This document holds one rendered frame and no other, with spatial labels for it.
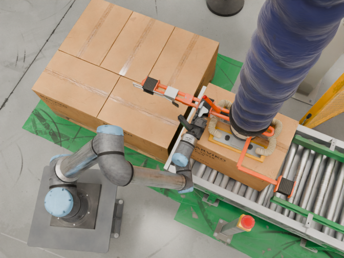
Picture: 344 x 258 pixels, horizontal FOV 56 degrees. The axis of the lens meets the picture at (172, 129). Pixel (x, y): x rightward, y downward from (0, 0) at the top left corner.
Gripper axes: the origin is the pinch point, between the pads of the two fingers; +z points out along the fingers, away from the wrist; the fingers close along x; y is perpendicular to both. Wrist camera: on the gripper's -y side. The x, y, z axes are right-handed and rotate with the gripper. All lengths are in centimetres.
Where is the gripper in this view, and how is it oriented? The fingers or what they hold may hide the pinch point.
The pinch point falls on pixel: (201, 105)
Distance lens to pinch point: 186.2
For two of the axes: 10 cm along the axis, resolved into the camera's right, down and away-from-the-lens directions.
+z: 4.3, -8.6, 2.9
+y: 9.0, 3.9, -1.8
